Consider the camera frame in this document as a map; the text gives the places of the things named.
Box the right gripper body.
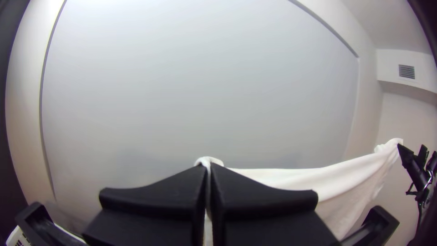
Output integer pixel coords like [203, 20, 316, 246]
[406, 144, 437, 205]

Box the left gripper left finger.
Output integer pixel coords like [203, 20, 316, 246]
[81, 164, 208, 246]

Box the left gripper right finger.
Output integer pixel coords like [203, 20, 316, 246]
[208, 163, 339, 246]

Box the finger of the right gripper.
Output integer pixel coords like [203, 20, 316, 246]
[397, 143, 427, 187]

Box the white t-shirt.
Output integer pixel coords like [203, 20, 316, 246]
[193, 138, 403, 246]

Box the white laundry basket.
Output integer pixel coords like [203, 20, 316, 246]
[5, 225, 33, 246]

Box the wall air vent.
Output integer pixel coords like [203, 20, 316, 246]
[398, 64, 416, 80]

